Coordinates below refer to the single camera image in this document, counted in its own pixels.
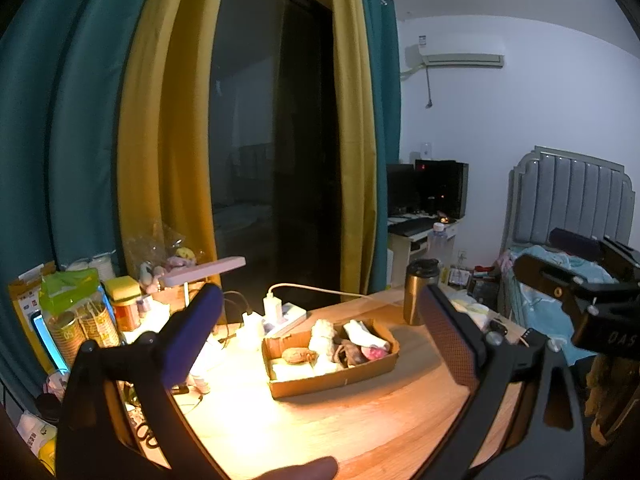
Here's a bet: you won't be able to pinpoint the dark polka dot pouch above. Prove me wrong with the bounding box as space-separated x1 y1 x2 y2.
332 330 369 368

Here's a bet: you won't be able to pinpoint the green snack bag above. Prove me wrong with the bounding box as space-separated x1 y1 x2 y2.
39 268 101 316

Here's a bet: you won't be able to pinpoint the yellow lid jar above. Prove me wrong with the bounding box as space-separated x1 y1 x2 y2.
103 275 141 332

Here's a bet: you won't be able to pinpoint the pink fluffy object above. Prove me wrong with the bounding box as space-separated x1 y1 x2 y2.
360 346 390 362

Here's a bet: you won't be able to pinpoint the clear water bottle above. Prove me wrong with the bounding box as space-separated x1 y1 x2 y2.
427 222 452 272

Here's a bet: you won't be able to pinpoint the black scissors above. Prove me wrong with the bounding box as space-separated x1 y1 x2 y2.
129 408 160 450

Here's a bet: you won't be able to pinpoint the person hand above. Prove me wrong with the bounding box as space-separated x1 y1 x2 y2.
255 456 338 480

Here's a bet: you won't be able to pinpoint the white desk lamp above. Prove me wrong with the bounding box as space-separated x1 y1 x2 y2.
160 256 246 307

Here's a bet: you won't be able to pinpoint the brown paper bag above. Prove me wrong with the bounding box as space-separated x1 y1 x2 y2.
151 281 206 313

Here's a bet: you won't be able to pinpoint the cotton swab bundle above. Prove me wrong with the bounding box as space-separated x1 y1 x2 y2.
308 318 343 375

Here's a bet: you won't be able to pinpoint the teal curtain left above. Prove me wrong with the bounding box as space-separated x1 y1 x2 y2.
0 0 164 396

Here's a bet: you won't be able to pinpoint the grey padded headboard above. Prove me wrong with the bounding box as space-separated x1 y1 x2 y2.
501 145 636 250

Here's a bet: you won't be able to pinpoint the white rolled cloth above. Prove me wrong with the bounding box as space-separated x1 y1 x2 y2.
343 320 390 351

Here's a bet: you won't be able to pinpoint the steel travel mug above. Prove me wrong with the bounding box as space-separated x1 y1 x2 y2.
402 259 440 326

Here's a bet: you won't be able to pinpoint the yellow curtain left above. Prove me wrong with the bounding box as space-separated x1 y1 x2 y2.
117 0 221 275

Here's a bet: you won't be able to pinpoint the wall air conditioner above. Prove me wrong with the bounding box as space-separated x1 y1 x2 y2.
399 34 507 111

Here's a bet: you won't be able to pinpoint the yellow curtain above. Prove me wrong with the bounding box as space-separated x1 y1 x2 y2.
117 0 221 275
332 0 378 294

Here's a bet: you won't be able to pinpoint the yellow curtain right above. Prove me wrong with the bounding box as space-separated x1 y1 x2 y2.
332 0 378 294

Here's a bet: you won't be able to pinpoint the cardboard tray box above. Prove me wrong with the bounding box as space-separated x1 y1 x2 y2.
262 318 400 399

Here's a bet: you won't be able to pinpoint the black monitor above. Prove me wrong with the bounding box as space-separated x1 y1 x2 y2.
386 159 469 220

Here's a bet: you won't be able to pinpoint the white power strip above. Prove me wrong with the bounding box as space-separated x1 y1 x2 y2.
264 302 308 338

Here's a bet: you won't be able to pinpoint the white charger with cable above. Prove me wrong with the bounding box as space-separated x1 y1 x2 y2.
262 283 366 323

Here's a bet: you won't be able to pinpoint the yellow white tissue box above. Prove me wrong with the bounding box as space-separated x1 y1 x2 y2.
450 299 490 332

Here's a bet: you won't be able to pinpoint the brown plush toy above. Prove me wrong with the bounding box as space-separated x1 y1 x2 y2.
282 347 318 365

